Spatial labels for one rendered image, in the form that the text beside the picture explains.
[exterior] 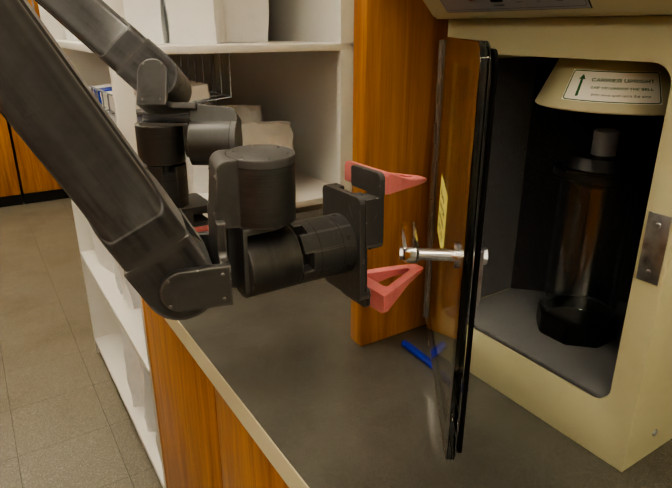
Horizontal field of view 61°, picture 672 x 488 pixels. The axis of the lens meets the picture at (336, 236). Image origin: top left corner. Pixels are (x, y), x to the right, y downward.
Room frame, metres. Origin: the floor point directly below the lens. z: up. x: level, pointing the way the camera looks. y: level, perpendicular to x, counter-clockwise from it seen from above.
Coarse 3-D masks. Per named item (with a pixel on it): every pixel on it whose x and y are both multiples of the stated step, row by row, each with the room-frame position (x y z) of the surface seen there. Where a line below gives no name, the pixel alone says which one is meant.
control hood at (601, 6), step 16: (432, 0) 0.72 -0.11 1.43; (592, 0) 0.55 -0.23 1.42; (608, 0) 0.54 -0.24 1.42; (624, 0) 0.53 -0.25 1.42; (640, 0) 0.52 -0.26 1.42; (656, 0) 0.51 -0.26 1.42; (448, 16) 0.72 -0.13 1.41; (464, 16) 0.70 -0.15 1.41; (480, 16) 0.69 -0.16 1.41; (496, 16) 0.67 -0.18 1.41; (512, 16) 0.65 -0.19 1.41; (528, 16) 0.63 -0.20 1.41; (544, 16) 0.61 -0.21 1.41; (560, 16) 0.60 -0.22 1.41; (576, 16) 0.59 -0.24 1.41
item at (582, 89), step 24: (552, 72) 0.68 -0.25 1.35; (576, 72) 0.63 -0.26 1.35; (600, 72) 0.61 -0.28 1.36; (624, 72) 0.60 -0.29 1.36; (648, 72) 0.59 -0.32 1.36; (552, 96) 0.65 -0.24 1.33; (576, 96) 0.62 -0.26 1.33; (600, 96) 0.60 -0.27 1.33; (624, 96) 0.59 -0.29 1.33; (648, 96) 0.58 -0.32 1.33
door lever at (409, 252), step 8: (408, 224) 0.56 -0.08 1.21; (400, 232) 0.56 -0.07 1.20; (408, 232) 0.53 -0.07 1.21; (416, 232) 0.54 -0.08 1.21; (408, 240) 0.51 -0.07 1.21; (416, 240) 0.51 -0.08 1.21; (400, 248) 0.49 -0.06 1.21; (408, 248) 0.49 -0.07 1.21; (416, 248) 0.49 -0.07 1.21; (424, 248) 0.49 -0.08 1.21; (432, 248) 0.49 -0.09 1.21; (440, 248) 0.49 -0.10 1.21; (448, 248) 0.49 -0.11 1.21; (456, 248) 0.48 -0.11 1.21; (400, 256) 0.49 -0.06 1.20; (408, 256) 0.49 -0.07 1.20; (416, 256) 0.49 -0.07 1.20; (424, 256) 0.49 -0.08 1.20; (432, 256) 0.49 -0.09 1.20; (440, 256) 0.49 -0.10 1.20; (448, 256) 0.49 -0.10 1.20; (456, 256) 0.48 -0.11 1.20; (456, 264) 0.48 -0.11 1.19
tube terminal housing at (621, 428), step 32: (448, 32) 0.76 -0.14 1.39; (480, 32) 0.72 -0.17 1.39; (512, 32) 0.68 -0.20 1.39; (544, 32) 0.64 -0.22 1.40; (576, 32) 0.61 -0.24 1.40; (608, 32) 0.58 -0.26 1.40; (640, 32) 0.55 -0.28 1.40; (640, 288) 0.51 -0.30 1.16; (640, 320) 0.51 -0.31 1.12; (480, 352) 0.67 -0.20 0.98; (512, 352) 0.63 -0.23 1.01; (640, 352) 0.50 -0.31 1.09; (512, 384) 0.63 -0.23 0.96; (544, 384) 0.59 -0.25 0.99; (640, 384) 0.49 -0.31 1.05; (544, 416) 0.58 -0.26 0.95; (576, 416) 0.55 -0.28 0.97; (608, 416) 0.52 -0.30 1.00; (640, 416) 0.50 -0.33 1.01; (608, 448) 0.51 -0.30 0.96; (640, 448) 0.51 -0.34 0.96
